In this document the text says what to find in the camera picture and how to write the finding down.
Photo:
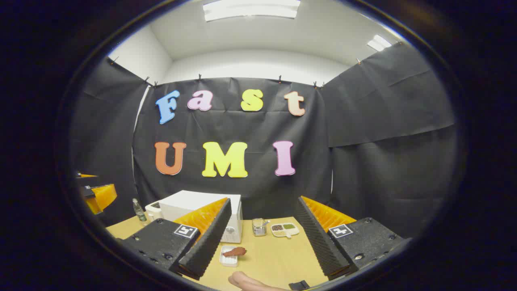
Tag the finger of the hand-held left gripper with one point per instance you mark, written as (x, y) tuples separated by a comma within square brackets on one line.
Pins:
[(103, 198), (87, 176)]

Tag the long ceiling light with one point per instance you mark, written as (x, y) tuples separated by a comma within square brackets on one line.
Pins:
[(250, 10)]

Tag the black backdrop cloth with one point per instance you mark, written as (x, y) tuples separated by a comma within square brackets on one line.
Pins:
[(258, 129)]

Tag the white toaster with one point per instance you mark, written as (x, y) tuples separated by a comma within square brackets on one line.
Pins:
[(153, 212)]

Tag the white microwave oven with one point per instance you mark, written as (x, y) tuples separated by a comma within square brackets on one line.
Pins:
[(190, 202)]

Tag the small ceiling light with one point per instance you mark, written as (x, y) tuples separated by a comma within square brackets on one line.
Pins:
[(379, 42)]

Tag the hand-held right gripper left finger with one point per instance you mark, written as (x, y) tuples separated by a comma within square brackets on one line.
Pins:
[(210, 242)]

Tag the white divided dish with beans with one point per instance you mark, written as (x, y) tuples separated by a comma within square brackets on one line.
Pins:
[(282, 230)]

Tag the brown chicken drumstick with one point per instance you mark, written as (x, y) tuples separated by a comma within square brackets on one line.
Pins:
[(236, 251)]

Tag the clear plastic water bottle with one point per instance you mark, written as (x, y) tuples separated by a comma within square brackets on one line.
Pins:
[(140, 212)]

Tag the white rectangular tray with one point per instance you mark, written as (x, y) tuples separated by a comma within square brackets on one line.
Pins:
[(228, 260)]

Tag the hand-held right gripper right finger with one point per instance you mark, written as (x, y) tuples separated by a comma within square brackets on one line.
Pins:
[(319, 242)]

